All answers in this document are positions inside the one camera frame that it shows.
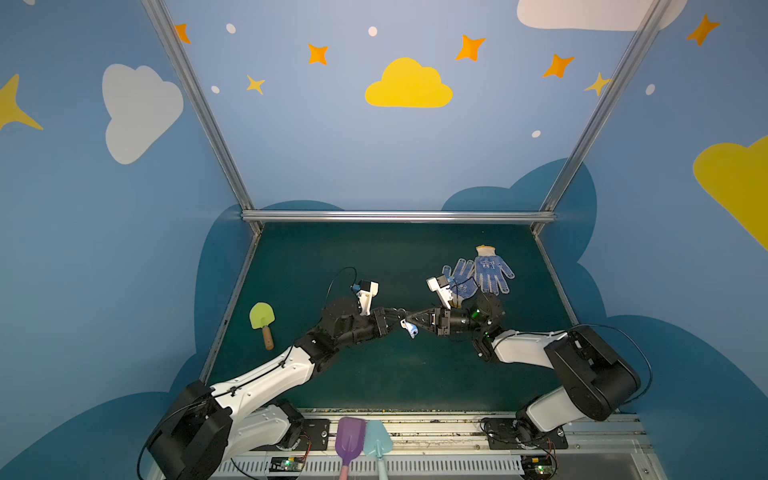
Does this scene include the blue-capped keys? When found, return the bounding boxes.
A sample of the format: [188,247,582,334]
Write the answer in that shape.
[400,320,419,338]

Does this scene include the left blue dotted glove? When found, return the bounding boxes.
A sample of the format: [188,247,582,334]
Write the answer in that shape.
[442,258,478,301]

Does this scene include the left controller board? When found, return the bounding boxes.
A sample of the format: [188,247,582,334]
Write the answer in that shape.
[269,457,304,473]

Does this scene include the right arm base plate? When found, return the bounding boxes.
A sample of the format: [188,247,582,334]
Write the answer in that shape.
[480,417,568,450]

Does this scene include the blue dotted glove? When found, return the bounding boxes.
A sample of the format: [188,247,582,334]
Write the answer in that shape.
[442,258,478,301]
[474,245,515,296]

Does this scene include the right controller board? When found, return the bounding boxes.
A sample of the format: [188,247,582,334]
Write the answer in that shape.
[521,456,557,480]

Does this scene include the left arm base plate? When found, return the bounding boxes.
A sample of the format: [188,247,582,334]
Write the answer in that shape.
[254,419,332,452]

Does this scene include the purple toy shovel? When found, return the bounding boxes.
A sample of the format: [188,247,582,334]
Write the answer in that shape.
[335,417,367,480]

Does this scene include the controller board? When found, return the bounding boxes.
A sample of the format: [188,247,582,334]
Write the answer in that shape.
[269,457,304,473]
[521,456,557,480]

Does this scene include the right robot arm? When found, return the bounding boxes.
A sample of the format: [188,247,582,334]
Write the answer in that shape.
[401,296,641,448]

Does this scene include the right blue dotted glove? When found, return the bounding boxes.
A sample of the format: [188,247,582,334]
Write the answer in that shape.
[474,245,515,296]

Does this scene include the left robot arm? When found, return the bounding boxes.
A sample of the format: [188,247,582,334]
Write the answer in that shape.
[142,298,408,479]

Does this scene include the teal toy shovel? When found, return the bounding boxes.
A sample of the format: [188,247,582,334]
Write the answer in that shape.
[363,420,393,480]

